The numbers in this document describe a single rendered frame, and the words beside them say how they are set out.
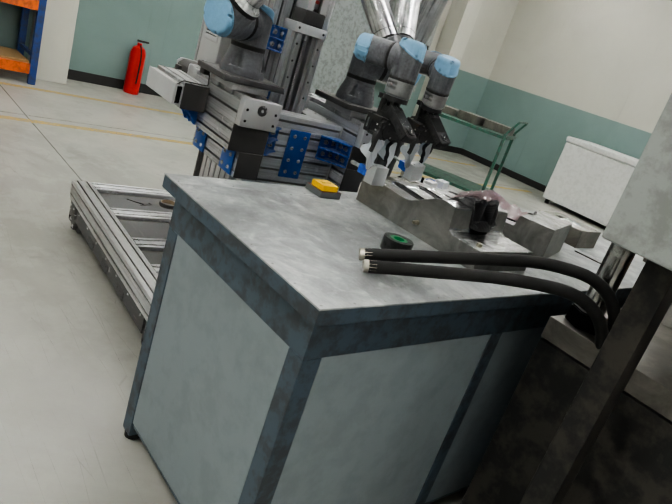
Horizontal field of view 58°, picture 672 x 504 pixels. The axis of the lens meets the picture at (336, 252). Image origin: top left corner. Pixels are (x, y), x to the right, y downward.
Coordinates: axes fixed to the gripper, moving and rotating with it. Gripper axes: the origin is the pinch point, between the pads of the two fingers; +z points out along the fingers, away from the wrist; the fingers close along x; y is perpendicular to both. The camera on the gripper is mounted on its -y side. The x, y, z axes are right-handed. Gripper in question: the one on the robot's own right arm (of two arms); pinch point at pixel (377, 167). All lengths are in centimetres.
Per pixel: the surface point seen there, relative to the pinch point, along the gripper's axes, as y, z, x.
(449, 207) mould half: -21.1, 2.6, -10.2
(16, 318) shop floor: 83, 95, 64
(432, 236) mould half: -19.3, 12.3, -10.2
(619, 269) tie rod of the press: -65, -1, -23
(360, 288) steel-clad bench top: -42, 15, 36
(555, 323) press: -59, 17, -18
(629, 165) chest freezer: 220, 8, -650
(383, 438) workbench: -47, 55, 14
